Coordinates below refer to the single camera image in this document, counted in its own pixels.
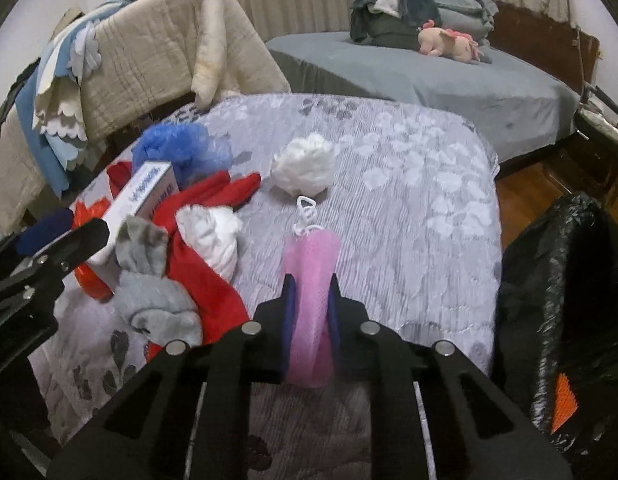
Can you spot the beige quilted blanket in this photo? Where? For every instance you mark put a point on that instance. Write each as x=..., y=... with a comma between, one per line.
x=153, y=52

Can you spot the blue white scalloped cloths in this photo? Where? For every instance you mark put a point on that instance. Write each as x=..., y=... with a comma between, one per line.
x=49, y=106

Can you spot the white blue cardboard box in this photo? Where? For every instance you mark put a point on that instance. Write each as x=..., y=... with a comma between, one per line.
x=147, y=189

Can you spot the grey sock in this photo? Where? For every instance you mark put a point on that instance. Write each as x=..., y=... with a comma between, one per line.
x=151, y=303

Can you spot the grey bed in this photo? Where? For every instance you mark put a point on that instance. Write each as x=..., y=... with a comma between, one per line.
x=514, y=105

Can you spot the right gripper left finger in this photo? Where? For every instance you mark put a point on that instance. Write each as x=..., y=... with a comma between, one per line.
x=256, y=351

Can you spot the long red sock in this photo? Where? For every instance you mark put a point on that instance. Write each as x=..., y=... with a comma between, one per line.
x=219, y=306

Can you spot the grey folded blankets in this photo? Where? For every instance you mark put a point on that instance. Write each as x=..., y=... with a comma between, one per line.
x=473, y=17

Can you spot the black trash bag bin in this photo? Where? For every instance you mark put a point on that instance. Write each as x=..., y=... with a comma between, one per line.
x=557, y=312

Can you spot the dark green folded clothes pile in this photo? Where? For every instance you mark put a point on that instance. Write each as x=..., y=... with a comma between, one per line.
x=392, y=23

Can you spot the grey floral quilted cover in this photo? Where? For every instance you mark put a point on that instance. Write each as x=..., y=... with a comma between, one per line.
x=415, y=207

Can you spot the black folding chair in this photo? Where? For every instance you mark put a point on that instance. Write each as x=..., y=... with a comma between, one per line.
x=589, y=120

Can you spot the pink mesh bath sponge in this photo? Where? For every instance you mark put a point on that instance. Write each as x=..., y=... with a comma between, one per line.
x=310, y=257

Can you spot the dark wooden headboard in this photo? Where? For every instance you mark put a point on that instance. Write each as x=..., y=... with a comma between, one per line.
x=558, y=48

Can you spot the small red sock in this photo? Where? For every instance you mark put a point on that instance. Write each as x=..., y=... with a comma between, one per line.
x=119, y=174

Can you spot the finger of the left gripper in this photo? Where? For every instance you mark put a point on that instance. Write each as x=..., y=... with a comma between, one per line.
x=72, y=249
x=32, y=240

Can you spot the pink plush toy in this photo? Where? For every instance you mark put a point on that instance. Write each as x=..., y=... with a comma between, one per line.
x=447, y=43

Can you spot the orange bubble wrap sheet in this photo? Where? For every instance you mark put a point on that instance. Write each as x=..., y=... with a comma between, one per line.
x=565, y=405

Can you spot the blue plastic bag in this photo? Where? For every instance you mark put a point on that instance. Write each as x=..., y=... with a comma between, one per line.
x=194, y=154

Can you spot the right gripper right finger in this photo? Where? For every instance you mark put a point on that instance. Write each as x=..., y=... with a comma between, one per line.
x=397, y=372

